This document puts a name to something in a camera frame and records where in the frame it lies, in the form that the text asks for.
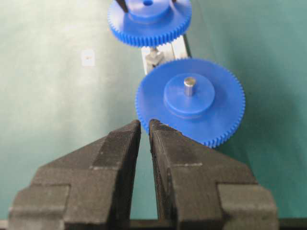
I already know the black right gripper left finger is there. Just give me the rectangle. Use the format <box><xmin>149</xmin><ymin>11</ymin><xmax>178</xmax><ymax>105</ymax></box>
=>
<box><xmin>8</xmin><ymin>120</ymin><xmax>141</xmax><ymax>230</ymax></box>

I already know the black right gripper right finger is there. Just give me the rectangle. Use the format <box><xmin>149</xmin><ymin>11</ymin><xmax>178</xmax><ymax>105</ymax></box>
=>
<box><xmin>149</xmin><ymin>119</ymin><xmax>279</xmax><ymax>230</ymax></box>

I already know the small blue gear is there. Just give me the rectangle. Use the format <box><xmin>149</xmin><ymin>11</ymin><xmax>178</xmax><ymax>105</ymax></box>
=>
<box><xmin>107</xmin><ymin>0</ymin><xmax>192</xmax><ymax>47</ymax></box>

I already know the steel shaft through large gear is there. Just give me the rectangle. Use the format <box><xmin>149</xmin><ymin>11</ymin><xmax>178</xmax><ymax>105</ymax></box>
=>
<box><xmin>184</xmin><ymin>77</ymin><xmax>196</xmax><ymax>97</ymax></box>

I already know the large blue gear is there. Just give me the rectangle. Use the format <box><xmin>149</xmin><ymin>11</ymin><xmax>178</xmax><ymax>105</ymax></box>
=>
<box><xmin>135</xmin><ymin>58</ymin><xmax>246</xmax><ymax>148</ymax></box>

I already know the white paper sticker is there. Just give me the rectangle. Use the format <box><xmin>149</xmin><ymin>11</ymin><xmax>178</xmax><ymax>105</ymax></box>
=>
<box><xmin>81</xmin><ymin>49</ymin><xmax>95</xmax><ymax>67</ymax></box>

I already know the green table mat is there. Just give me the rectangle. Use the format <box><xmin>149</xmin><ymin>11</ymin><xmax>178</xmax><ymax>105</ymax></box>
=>
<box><xmin>0</xmin><ymin>0</ymin><xmax>307</xmax><ymax>219</ymax></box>

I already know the aluminium extrusion rail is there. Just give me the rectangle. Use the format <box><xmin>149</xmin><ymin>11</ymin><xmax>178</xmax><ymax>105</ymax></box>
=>
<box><xmin>141</xmin><ymin>34</ymin><xmax>191</xmax><ymax>74</ymax></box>

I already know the silver shaft mounting bracket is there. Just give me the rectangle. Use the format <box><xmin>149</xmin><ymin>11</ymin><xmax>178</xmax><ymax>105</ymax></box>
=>
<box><xmin>145</xmin><ymin>47</ymin><xmax>164</xmax><ymax>67</ymax></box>

